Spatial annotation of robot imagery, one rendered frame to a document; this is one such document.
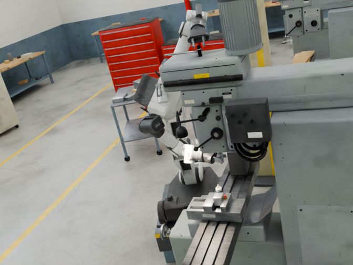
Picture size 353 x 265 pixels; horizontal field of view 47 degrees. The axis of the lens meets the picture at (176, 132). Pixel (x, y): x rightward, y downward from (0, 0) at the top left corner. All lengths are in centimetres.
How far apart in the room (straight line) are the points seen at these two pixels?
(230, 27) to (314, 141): 72
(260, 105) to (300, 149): 38
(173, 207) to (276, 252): 104
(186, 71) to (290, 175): 79
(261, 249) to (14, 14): 1065
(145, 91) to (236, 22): 95
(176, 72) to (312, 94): 73
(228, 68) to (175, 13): 993
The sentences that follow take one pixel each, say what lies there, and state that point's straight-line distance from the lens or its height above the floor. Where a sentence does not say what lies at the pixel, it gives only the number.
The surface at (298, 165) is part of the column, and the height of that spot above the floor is 130.
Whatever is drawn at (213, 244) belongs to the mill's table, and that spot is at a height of 92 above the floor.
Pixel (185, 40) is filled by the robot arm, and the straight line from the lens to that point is 278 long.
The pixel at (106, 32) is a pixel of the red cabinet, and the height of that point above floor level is 141.
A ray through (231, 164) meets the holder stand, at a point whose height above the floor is 100.
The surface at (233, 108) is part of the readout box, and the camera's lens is 199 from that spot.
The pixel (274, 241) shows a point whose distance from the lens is 268.
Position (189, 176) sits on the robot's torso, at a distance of 346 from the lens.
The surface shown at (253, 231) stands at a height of 80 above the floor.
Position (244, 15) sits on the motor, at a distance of 215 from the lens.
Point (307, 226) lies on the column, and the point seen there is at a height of 91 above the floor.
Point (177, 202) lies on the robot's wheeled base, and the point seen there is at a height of 59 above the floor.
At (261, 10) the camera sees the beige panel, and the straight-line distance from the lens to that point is 399.
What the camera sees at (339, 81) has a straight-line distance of 217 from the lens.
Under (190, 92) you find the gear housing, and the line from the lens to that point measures 231.
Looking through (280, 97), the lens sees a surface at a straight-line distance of 221.
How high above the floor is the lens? 243
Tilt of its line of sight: 23 degrees down
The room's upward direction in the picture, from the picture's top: 13 degrees counter-clockwise
